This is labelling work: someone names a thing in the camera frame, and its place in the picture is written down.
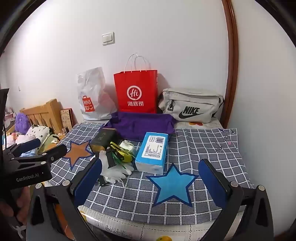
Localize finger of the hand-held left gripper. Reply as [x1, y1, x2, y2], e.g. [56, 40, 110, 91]
[9, 144, 67, 165]
[5, 138, 41, 158]

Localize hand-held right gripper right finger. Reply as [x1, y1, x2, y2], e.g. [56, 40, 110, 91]
[198, 158, 274, 241]

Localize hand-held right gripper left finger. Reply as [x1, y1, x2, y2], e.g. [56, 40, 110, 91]
[25, 158, 103, 241]

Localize green plastic wrapper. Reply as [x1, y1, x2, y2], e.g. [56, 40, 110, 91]
[112, 151, 130, 169]

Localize yellow black strap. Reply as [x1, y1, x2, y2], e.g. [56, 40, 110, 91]
[105, 141, 136, 169]

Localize green tissue packet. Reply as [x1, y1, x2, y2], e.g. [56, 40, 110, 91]
[119, 140, 141, 158]

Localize purple cloth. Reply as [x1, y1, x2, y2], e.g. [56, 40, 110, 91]
[99, 112, 176, 141]

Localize person's left hand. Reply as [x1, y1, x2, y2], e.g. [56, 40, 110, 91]
[0, 184, 31, 224]

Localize green blanket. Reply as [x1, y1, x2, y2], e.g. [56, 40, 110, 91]
[37, 133, 63, 154]

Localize white dotted pillow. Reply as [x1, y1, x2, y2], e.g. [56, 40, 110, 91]
[25, 125, 51, 144]

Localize pastel printed quilt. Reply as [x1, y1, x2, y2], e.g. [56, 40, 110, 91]
[2, 132, 37, 158]

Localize brown star patch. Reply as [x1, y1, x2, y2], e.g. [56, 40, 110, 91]
[63, 139, 95, 169]

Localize purple plush toy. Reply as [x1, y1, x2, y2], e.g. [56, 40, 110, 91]
[14, 112, 31, 135]

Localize grey checked cloth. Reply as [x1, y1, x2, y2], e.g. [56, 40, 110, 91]
[50, 123, 255, 229]

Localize wooden headboard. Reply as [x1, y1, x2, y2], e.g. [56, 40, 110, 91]
[20, 98, 64, 133]

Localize blue star patch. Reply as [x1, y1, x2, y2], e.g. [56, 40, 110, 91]
[146, 163, 199, 207]

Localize dark green tea tin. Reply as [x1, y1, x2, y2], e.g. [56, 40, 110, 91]
[89, 127, 118, 154]

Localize blue tissue pack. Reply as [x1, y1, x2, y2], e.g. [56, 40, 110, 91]
[134, 132, 169, 175]

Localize white plastic shopping bag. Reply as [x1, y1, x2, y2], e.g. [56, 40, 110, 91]
[77, 67, 118, 121]

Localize grey waist bag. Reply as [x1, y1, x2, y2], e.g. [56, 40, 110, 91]
[158, 88, 225, 123]

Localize red paper shopping bag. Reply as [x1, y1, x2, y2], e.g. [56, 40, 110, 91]
[113, 53, 159, 114]

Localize white light switch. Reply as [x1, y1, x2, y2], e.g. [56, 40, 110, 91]
[102, 32, 115, 46]

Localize brown wooden door frame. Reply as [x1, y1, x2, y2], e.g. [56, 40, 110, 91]
[221, 0, 239, 129]

